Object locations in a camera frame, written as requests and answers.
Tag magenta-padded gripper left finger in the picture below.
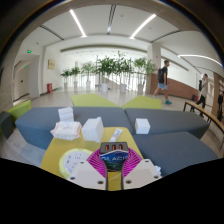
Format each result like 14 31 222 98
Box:
67 148 108 191

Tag long grey sofa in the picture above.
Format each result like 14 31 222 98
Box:
14 106 134 151

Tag green bench seat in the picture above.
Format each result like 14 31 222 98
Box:
6 99 32 122

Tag white tube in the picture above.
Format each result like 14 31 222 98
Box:
109 127 124 143

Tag round yellow power strip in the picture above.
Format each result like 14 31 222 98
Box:
58 148 94 179

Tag group of potted plants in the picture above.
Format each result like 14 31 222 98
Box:
59 50 157 94

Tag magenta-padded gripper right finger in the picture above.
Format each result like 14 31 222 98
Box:
121 147 163 191

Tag small white box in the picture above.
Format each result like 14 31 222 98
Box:
134 118 151 135

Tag wooden bench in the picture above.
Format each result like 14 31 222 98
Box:
182 100 224 134

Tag wide grey sofa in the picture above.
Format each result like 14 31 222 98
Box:
133 131 218 178

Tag stack of white tissue packs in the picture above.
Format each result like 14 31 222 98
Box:
57 106 75 123

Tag person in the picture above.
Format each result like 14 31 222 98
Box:
217 91 224 123
153 59 173 106
195 73 210 118

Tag yellow-green sofa seat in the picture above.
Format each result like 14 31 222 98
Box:
121 95 163 111
70 93 121 108

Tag dark grey seat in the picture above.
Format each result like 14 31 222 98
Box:
0 111 14 139

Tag ceiling light strips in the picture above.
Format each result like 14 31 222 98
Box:
68 8 223 68

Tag grey sofa with box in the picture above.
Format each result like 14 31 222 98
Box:
124 107 210 139

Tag large white box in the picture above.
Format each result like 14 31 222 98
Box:
81 116 105 143

